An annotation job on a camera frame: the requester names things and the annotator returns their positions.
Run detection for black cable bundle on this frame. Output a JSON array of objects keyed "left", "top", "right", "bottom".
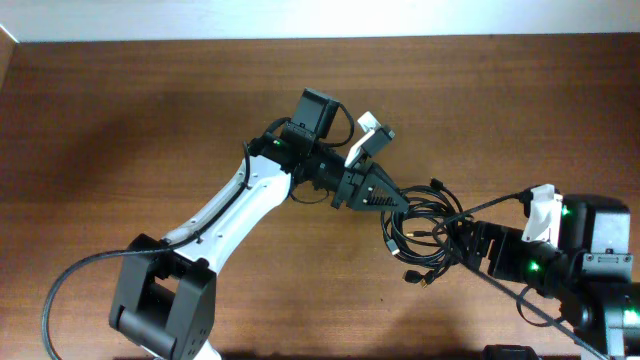
[{"left": 380, "top": 177, "right": 476, "bottom": 289}]

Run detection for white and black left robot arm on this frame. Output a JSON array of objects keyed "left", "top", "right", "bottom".
[{"left": 109, "top": 88, "right": 408, "bottom": 360}]

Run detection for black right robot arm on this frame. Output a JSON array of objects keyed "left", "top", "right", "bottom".
[{"left": 466, "top": 194, "right": 639, "bottom": 359}]

